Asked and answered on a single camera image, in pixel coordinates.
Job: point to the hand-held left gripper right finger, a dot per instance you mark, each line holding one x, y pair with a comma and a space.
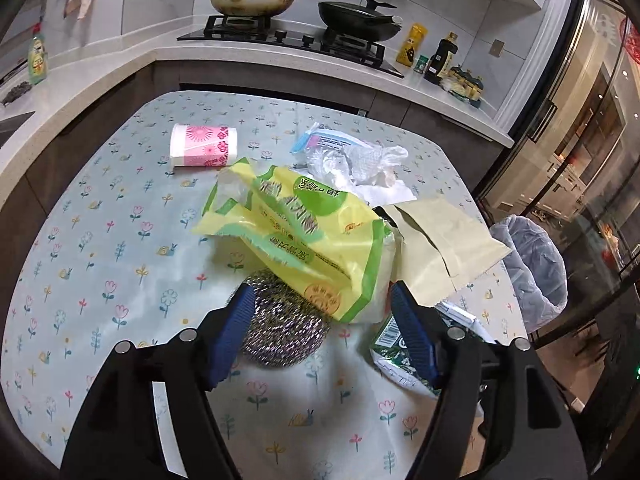
410, 330

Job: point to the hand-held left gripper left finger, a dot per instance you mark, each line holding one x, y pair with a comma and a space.
232, 330

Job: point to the green printed packet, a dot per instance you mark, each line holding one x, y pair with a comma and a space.
387, 347

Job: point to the steel wool scrubber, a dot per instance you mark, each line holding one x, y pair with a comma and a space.
285, 330

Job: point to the yellow green plastic bag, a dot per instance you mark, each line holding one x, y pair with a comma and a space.
300, 230

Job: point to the bin with white liner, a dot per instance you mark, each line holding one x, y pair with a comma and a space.
535, 265

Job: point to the brown paper bag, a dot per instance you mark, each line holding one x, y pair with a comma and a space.
435, 245

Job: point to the clear crumpled plastic bag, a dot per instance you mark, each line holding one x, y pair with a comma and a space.
365, 160

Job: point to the pink patterned paper cup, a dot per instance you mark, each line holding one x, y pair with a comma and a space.
200, 146

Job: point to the white bag of garlic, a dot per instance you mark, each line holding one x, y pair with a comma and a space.
452, 86

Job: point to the seasoning jar set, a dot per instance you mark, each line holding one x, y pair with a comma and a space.
472, 87

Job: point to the small green jar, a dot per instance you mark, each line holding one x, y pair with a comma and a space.
422, 65

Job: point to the dark sauce bottle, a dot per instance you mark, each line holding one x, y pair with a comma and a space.
442, 60

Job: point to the yellow seasoning packet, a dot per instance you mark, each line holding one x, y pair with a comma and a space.
412, 45

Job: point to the kitchen sink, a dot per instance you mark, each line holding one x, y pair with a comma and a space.
12, 127

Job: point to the black gas stove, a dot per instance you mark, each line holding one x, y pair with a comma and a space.
295, 37

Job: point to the black wok with lid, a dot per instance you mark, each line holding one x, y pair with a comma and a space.
357, 22

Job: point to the dark scouring pad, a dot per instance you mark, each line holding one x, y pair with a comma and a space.
15, 94

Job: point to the green dish soap bottle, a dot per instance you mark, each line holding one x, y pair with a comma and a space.
37, 60

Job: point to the wall socket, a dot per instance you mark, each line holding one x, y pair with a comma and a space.
496, 48

